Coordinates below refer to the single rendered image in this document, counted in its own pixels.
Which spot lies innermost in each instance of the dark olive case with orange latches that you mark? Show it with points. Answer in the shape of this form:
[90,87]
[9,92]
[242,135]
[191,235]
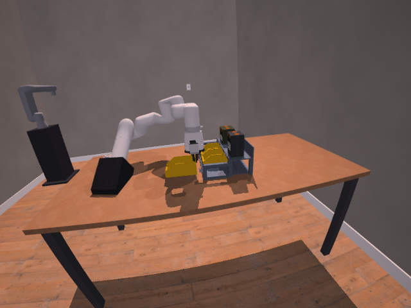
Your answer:
[223,133]

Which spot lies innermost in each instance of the yellow bin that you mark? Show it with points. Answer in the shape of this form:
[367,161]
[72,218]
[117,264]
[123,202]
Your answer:
[181,166]
[210,146]
[214,156]

